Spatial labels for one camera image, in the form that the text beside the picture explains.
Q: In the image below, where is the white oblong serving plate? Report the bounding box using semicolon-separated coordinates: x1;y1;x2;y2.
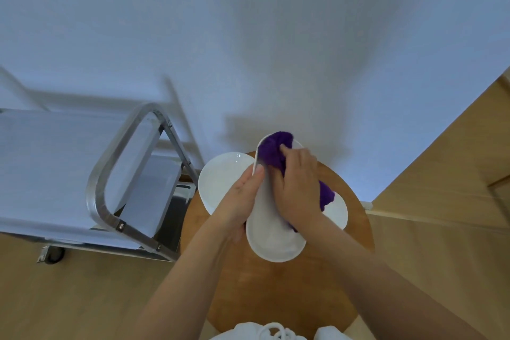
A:
245;133;308;264

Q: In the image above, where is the person's left hand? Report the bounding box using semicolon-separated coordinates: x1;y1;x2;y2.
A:
211;163;266;245

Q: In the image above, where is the stack of white round plates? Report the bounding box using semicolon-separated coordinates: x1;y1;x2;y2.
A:
198;151;256;216

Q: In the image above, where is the steel three-tier cart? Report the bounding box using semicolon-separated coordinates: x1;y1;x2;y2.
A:
0;103;200;266

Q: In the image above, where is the purple cleaning cloth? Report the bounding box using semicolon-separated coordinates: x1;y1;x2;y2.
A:
258;131;336;233

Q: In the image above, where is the person's right forearm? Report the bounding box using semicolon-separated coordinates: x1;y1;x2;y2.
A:
291;212;487;340

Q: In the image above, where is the round wooden side table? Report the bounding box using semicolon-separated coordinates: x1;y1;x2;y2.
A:
180;151;375;340

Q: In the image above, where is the stack of white rectangular plates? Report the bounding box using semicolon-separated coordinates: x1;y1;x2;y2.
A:
320;192;349;231

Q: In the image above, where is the white drawstring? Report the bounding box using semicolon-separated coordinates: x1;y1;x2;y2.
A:
258;322;298;340

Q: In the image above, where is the person's left forearm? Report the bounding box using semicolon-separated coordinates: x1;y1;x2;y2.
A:
129;220;240;340

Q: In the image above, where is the person's white garment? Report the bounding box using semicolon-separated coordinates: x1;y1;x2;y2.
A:
209;321;353;340

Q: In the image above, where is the person's right hand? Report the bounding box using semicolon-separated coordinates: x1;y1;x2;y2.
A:
267;143;324;229

